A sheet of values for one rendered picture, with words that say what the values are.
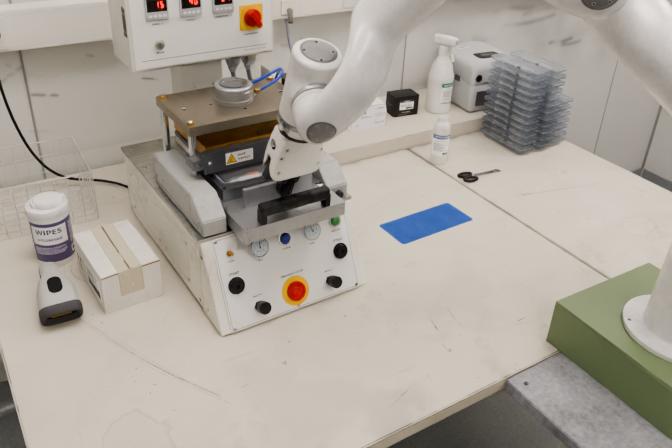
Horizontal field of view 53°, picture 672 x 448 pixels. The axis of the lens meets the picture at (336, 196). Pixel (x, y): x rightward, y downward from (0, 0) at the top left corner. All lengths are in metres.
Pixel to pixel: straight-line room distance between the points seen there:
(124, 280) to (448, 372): 0.65
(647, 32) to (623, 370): 0.58
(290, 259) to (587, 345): 0.58
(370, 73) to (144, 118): 1.07
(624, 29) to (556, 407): 0.64
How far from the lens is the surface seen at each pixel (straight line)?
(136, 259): 1.41
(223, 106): 1.39
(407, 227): 1.67
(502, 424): 2.27
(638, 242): 1.81
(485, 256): 1.61
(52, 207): 1.53
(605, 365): 1.33
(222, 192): 1.31
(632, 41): 1.07
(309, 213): 1.28
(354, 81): 1.01
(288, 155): 1.18
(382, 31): 1.03
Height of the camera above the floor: 1.63
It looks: 30 degrees down
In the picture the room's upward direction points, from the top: 3 degrees clockwise
